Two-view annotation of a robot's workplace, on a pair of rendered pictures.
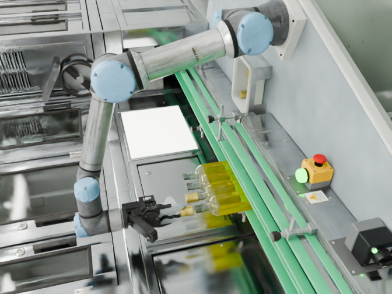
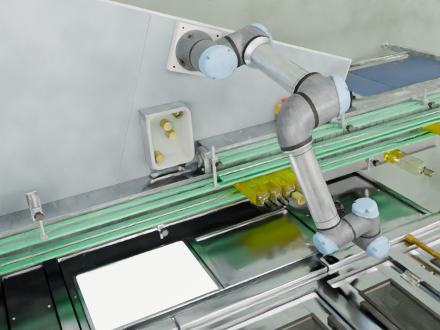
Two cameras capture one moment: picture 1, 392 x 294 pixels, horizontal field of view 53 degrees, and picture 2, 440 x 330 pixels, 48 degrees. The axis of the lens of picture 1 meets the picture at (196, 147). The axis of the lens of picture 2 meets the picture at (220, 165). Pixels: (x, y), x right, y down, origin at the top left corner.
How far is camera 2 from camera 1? 2.16 m
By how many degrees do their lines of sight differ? 81
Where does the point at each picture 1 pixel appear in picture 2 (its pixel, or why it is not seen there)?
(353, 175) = not seen: hidden behind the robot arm
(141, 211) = (340, 210)
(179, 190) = (258, 241)
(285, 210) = (319, 130)
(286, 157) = (264, 129)
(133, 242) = (344, 253)
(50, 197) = not seen: outside the picture
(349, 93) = (280, 47)
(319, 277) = (365, 119)
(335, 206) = not seen: hidden behind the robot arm
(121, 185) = (271, 284)
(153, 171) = (236, 265)
